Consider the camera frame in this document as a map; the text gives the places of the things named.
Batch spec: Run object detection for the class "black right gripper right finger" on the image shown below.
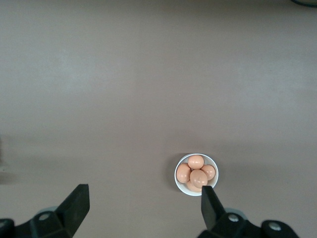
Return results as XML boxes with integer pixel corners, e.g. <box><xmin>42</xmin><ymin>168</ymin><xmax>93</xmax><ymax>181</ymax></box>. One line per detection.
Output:
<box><xmin>198</xmin><ymin>185</ymin><xmax>302</xmax><ymax>238</ymax></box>

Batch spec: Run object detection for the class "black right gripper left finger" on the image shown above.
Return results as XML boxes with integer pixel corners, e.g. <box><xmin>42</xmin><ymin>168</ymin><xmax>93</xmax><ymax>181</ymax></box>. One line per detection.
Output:
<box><xmin>0</xmin><ymin>183</ymin><xmax>90</xmax><ymax>238</ymax></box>

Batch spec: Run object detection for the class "white round bowl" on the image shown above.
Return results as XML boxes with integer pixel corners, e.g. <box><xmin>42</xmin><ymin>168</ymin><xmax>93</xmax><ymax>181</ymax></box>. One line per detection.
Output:
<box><xmin>174</xmin><ymin>153</ymin><xmax>219</xmax><ymax>197</ymax></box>

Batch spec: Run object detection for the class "black looped cable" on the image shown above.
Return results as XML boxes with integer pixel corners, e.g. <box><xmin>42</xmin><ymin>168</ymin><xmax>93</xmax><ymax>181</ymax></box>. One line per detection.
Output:
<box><xmin>290</xmin><ymin>0</ymin><xmax>317</xmax><ymax>8</ymax></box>

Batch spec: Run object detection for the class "brown egg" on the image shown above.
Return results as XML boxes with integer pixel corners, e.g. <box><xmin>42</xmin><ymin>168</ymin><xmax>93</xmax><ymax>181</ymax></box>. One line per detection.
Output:
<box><xmin>176</xmin><ymin>163</ymin><xmax>192</xmax><ymax>183</ymax></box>
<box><xmin>185</xmin><ymin>180</ymin><xmax>203</xmax><ymax>193</ymax></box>
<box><xmin>190</xmin><ymin>169</ymin><xmax>208</xmax><ymax>188</ymax></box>
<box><xmin>187</xmin><ymin>154</ymin><xmax>205</xmax><ymax>170</ymax></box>
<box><xmin>200</xmin><ymin>164</ymin><xmax>216</xmax><ymax>180</ymax></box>

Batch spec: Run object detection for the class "brown table cover sheet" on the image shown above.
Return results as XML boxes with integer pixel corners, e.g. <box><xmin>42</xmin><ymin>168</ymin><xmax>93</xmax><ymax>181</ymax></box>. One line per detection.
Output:
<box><xmin>0</xmin><ymin>0</ymin><xmax>317</xmax><ymax>238</ymax></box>

